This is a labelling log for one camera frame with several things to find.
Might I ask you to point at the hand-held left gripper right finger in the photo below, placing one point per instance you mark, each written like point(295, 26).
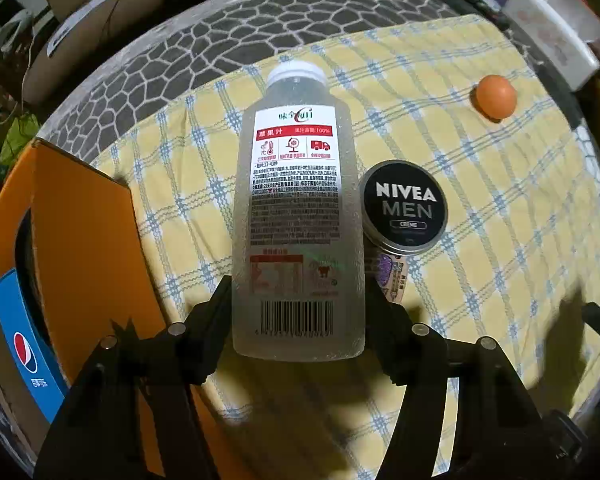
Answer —
point(390, 330)

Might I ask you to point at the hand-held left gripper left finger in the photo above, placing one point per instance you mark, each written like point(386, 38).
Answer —
point(205, 330)

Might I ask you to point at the orange cardboard box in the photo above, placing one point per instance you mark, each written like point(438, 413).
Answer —
point(90, 250)

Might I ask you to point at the clear plastic juice bottle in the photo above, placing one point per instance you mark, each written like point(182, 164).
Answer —
point(295, 200)

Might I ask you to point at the long blue box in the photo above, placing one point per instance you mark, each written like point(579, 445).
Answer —
point(25, 320)

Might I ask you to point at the small purple labelled packet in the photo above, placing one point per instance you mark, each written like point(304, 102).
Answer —
point(392, 275)

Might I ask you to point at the round black cream tin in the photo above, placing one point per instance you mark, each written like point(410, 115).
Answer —
point(404, 205)

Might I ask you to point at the yellow plaid cloth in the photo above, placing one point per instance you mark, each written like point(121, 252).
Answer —
point(505, 220)

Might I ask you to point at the orange egg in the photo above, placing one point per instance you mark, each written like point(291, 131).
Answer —
point(496, 96)

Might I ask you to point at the green bag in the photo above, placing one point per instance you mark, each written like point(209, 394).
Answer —
point(19, 135)

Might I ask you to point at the white tissue box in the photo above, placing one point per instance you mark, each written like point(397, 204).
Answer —
point(550, 35)

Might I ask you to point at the white paper sheet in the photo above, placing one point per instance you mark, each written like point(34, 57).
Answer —
point(75, 25)

